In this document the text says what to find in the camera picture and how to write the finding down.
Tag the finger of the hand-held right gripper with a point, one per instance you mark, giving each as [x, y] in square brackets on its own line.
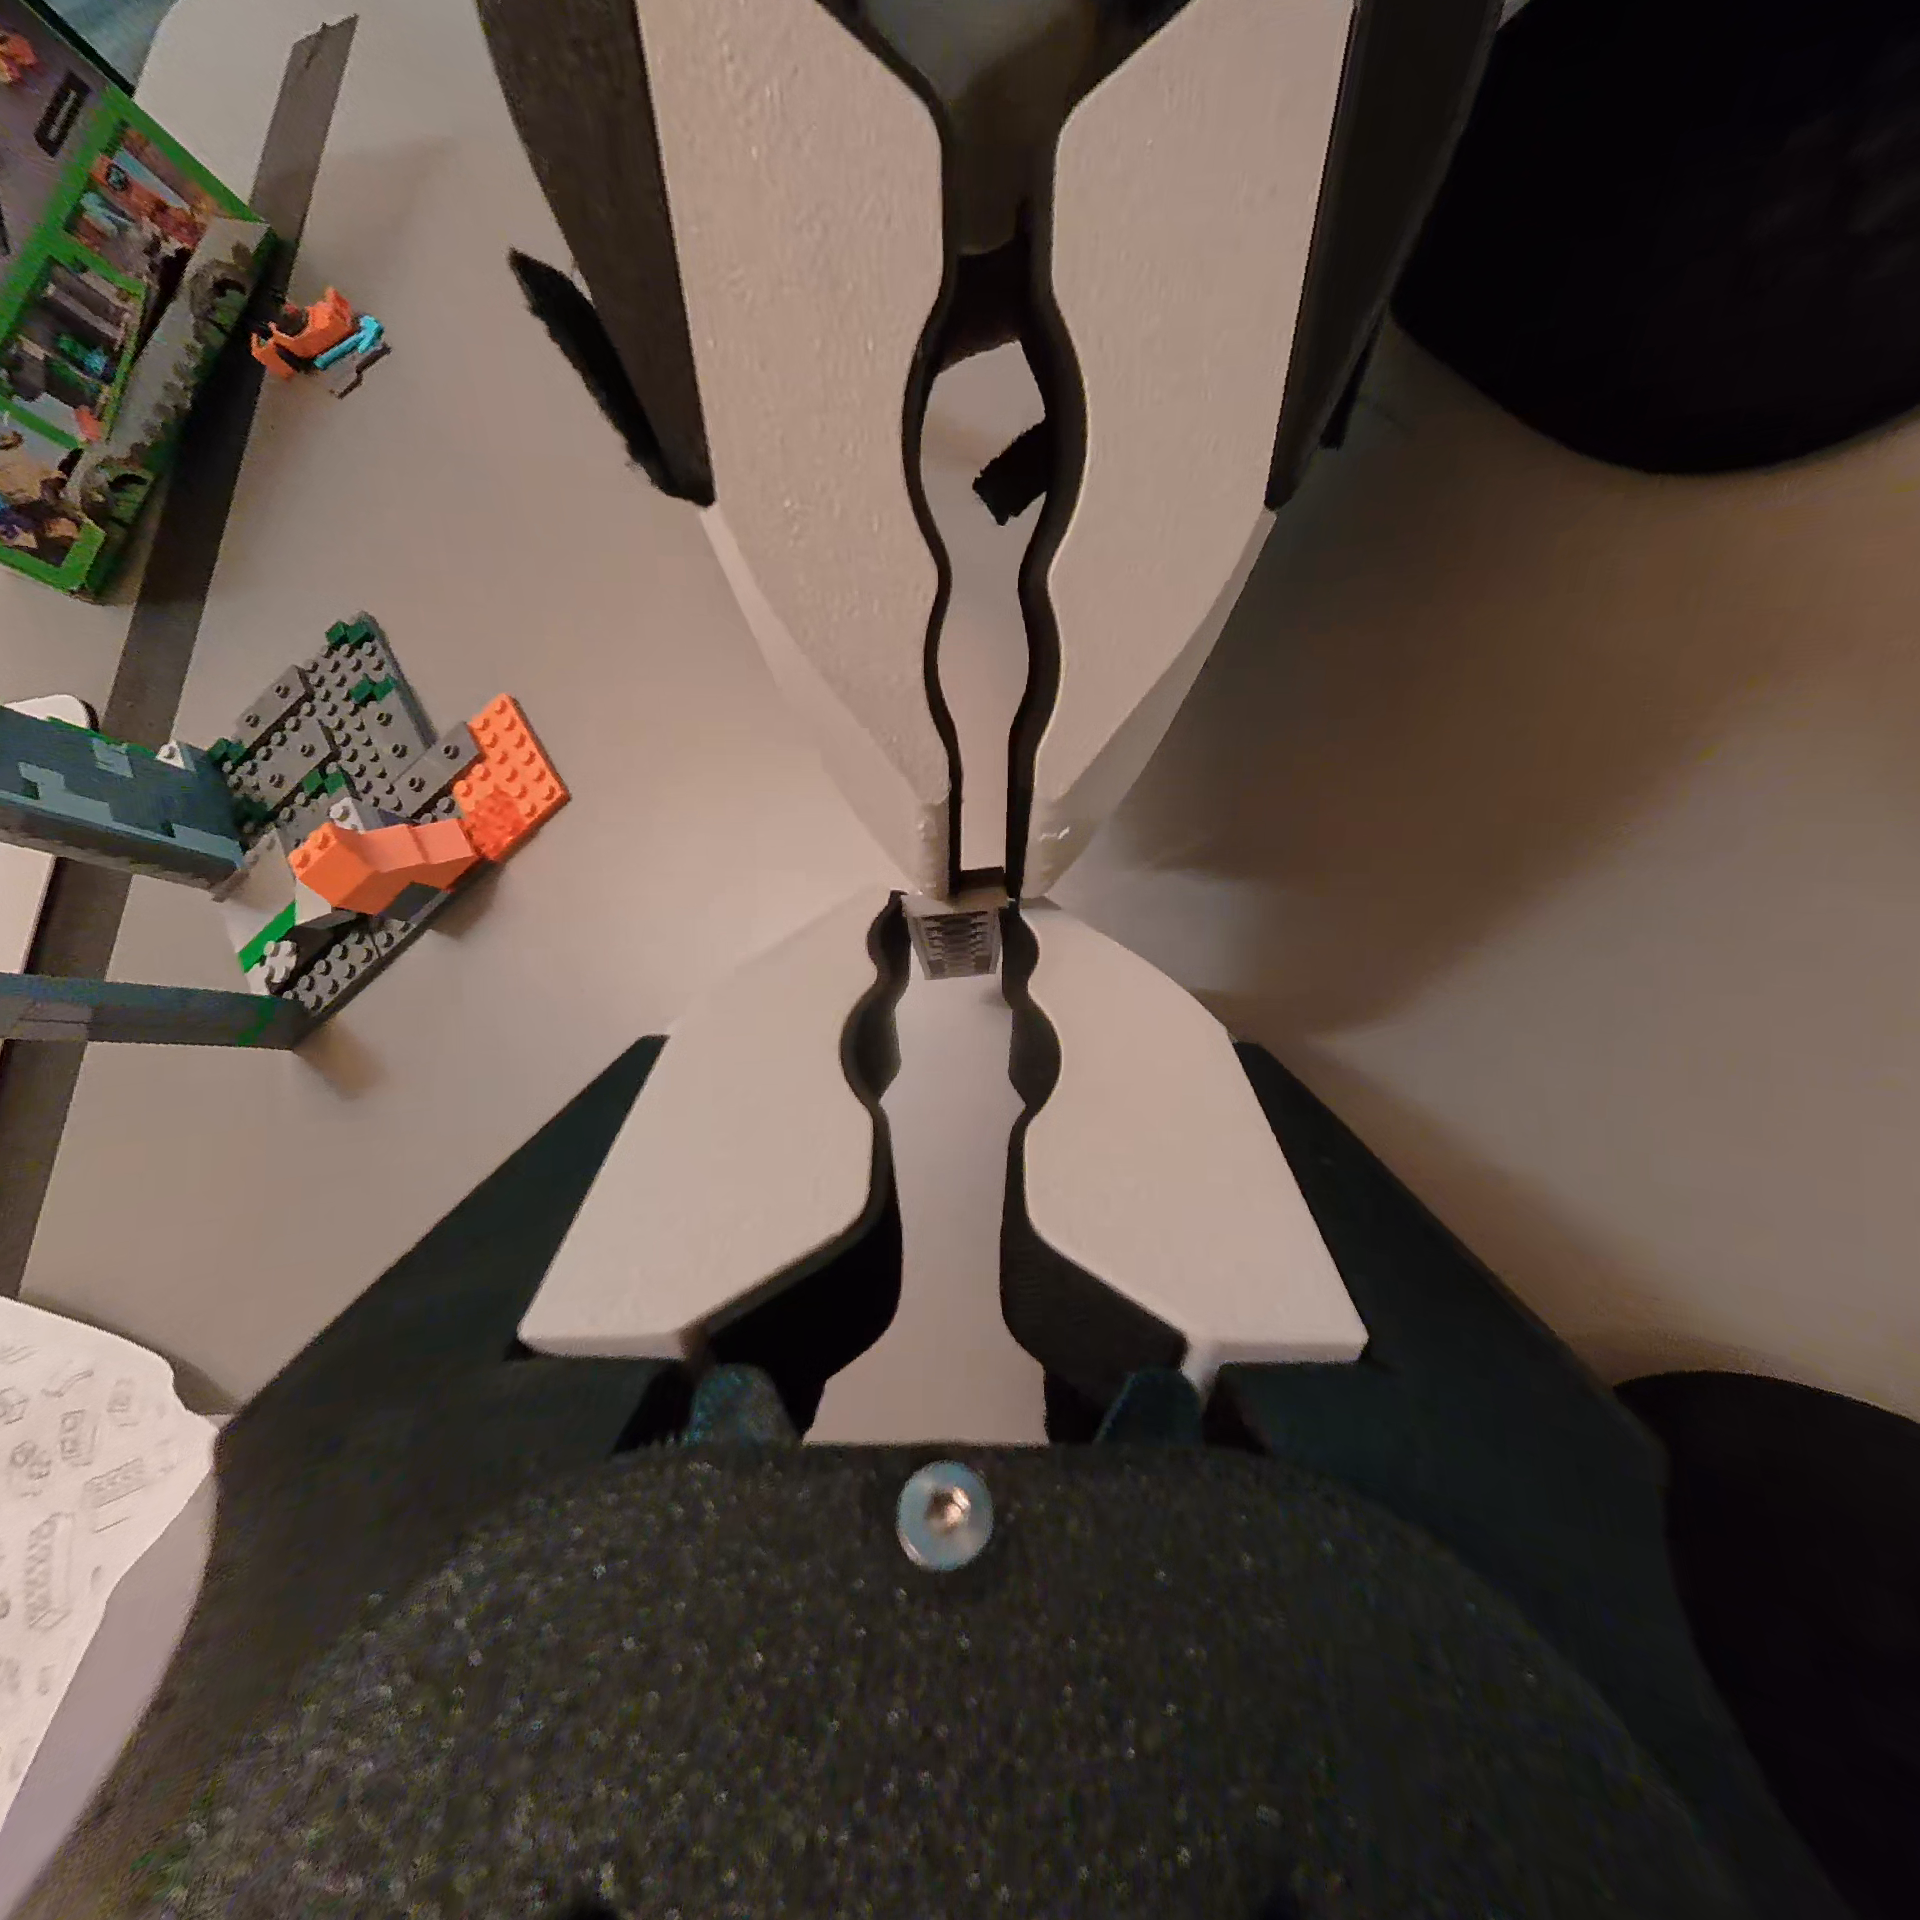
[795, 391]
[1186, 391]

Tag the lego set box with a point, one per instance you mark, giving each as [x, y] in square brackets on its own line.
[105, 301]

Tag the orange lego slope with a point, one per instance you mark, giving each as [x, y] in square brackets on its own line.
[376, 862]

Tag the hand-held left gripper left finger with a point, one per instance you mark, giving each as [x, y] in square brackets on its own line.
[706, 1200]

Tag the orange lego plate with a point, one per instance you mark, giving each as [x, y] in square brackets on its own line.
[510, 776]

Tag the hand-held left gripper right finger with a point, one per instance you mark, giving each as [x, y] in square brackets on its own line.
[1201, 1200]

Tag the dark blue-grey lego bar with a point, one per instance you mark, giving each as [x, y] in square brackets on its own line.
[152, 1012]

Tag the grey lego baseplate build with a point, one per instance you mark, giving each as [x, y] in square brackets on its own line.
[105, 796]
[346, 721]

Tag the white printed paper bag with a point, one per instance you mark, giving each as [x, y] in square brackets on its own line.
[76, 1501]

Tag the light blue lego piece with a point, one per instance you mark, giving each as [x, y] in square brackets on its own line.
[365, 356]

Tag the small orange lego piece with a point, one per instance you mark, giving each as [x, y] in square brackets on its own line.
[308, 336]

